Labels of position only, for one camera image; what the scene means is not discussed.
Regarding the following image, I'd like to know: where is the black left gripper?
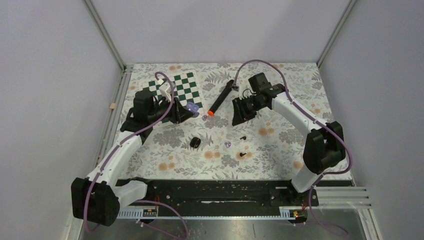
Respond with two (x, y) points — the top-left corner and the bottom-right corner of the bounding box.
(148, 94), (194, 124)

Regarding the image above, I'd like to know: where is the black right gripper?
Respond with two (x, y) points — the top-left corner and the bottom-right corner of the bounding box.
(232, 95), (267, 128)

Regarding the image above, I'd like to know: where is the purple earbud charging case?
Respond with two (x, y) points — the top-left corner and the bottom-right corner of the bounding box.
(185, 101), (200, 118)

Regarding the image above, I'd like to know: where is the black round cap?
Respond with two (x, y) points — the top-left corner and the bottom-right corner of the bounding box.
(189, 137), (201, 149)

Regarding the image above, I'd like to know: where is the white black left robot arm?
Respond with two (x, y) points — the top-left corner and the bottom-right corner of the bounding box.
(71, 90), (197, 226)

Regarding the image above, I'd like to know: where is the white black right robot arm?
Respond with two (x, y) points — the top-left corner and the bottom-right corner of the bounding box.
(232, 73), (346, 206)

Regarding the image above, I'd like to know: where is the black marker orange cap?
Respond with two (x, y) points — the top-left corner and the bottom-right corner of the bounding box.
(207, 79), (234, 116)

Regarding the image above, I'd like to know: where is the green white checkered board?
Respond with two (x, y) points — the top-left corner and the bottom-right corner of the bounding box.
(133, 71), (205, 126)

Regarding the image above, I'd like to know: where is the floral patterned table mat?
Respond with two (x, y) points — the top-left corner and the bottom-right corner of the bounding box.
(119, 63), (334, 180)

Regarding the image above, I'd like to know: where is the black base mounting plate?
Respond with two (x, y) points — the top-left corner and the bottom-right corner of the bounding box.
(114, 179), (320, 218)

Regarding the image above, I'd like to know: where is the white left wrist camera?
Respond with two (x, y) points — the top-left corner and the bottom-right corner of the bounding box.
(158, 79), (176, 102)

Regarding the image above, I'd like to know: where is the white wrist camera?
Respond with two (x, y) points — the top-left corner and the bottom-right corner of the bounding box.
(158, 79), (176, 102)
(231, 83), (240, 92)

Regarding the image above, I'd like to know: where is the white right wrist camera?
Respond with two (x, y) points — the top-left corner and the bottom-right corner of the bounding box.
(231, 83), (240, 92)

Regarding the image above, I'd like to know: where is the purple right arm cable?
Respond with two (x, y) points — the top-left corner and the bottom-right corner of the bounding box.
(233, 59), (354, 176)

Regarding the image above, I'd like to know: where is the white slotted cable duct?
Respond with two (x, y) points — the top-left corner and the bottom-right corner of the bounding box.
(117, 206), (308, 221)

